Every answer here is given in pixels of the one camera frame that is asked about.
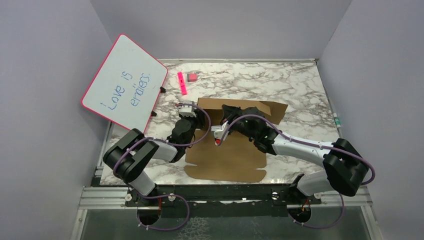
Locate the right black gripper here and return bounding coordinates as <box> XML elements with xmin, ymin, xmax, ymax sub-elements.
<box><xmin>219</xmin><ymin>105</ymin><xmax>257</xmax><ymax>141</ymax></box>

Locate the brown cardboard box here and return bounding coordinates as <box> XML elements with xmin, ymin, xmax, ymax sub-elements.
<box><xmin>184</xmin><ymin>97</ymin><xmax>288</xmax><ymax>183</ymax></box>

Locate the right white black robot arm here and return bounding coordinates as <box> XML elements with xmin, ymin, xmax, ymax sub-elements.
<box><xmin>210</xmin><ymin>104</ymin><xmax>376</xmax><ymax>204</ymax></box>

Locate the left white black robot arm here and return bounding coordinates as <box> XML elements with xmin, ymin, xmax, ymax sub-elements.
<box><xmin>102</xmin><ymin>107</ymin><xmax>212</xmax><ymax>206</ymax></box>

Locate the pink marker pen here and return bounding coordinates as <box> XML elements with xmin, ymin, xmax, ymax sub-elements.
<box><xmin>177</xmin><ymin>72</ymin><xmax>188</xmax><ymax>96</ymax></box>

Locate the pink eraser block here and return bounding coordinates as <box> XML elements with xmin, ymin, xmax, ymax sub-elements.
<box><xmin>186</xmin><ymin>73</ymin><xmax>198</xmax><ymax>82</ymax></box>

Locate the pink framed whiteboard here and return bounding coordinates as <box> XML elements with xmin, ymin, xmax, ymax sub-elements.
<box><xmin>80</xmin><ymin>34</ymin><xmax>168</xmax><ymax>131</ymax></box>

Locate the green capped marker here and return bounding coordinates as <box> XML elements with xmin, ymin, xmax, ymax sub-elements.
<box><xmin>333</xmin><ymin>113</ymin><xmax>341</xmax><ymax>129</ymax></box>

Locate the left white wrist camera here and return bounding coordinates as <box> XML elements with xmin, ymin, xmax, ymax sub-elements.
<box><xmin>177</xmin><ymin>101</ymin><xmax>197</xmax><ymax>118</ymax></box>

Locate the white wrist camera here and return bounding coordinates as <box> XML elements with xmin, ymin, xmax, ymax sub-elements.
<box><xmin>210</xmin><ymin>121</ymin><xmax>229</xmax><ymax>146</ymax></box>
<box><xmin>177</xmin><ymin>101</ymin><xmax>197</xmax><ymax>118</ymax></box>

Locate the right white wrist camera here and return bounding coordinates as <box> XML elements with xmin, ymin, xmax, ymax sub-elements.
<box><xmin>210</xmin><ymin>121</ymin><xmax>229</xmax><ymax>146</ymax></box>

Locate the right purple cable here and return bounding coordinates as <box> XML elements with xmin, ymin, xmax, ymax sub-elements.
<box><xmin>216</xmin><ymin>114</ymin><xmax>377</xmax><ymax>230</ymax></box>

